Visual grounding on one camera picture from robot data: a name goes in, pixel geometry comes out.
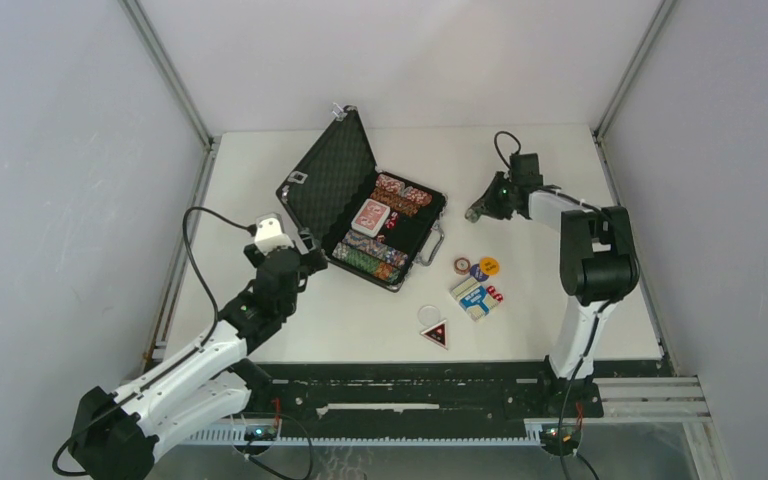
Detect left black cable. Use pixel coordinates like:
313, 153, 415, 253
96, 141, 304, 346
51, 206, 256, 478

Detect blue-white chip row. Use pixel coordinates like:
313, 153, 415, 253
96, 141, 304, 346
342, 230, 408, 268

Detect red black triangle card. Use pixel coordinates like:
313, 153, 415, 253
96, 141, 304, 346
420, 320, 448, 349

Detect black aluminium poker case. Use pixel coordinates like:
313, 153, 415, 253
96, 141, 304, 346
276, 105, 447, 292

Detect black mounting rail base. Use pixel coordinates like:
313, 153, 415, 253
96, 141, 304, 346
142, 359, 605, 442

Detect purple blind button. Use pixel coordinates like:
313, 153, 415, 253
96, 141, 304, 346
469, 264, 489, 282

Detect blue playing card box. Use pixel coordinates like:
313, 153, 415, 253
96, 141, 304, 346
449, 277, 501, 321

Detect white dealer button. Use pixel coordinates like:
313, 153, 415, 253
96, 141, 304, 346
417, 305, 442, 327

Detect orange chip row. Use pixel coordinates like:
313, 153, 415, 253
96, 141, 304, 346
369, 188, 421, 217

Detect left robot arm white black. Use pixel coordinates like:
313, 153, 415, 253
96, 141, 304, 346
57, 221, 327, 479

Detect red dice in case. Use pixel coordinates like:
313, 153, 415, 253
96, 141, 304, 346
383, 211, 399, 230

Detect green chip row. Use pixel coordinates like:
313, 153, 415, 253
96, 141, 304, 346
332, 243, 399, 284

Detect red playing card deck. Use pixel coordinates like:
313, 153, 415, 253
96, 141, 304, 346
350, 199, 391, 237

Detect red dice group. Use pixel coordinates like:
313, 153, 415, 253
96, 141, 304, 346
485, 286, 504, 302

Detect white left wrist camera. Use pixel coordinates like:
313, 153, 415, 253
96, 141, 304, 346
254, 213, 294, 256

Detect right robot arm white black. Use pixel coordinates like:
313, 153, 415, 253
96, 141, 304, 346
465, 153, 641, 416

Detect orange blind button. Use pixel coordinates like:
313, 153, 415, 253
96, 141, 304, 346
478, 257, 500, 277

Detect red-white chip row top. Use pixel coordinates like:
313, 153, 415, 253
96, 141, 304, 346
375, 174, 433, 206

